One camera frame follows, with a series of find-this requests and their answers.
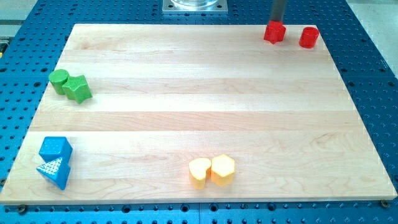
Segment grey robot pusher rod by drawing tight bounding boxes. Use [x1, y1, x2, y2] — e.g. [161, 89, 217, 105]
[269, 0, 287, 22]

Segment yellow hexagon block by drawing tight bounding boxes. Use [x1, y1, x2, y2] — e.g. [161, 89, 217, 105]
[210, 154, 236, 187]

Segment red star block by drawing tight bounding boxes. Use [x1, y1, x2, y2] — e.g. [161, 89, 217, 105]
[264, 21, 286, 44]

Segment wooden board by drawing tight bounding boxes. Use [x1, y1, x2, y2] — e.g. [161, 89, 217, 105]
[1, 24, 397, 205]

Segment red cylinder block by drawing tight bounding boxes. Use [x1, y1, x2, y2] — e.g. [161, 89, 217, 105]
[299, 27, 320, 49]

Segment green cylinder block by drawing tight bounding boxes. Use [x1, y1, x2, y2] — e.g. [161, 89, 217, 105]
[49, 69, 69, 95]

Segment blue triangle block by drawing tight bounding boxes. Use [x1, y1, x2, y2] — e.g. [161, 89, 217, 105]
[36, 157, 71, 190]

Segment green star block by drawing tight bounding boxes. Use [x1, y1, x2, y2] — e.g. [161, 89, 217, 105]
[62, 75, 93, 104]

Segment yellow heart block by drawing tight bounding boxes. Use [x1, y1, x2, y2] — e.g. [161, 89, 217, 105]
[188, 157, 211, 190]

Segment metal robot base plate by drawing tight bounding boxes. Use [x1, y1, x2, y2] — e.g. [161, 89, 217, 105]
[162, 0, 228, 13]

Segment blue cube block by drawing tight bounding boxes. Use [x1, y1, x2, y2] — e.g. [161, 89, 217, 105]
[39, 136, 73, 163]

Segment blue perforated table plate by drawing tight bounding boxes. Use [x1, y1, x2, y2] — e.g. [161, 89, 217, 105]
[1, 1, 397, 223]

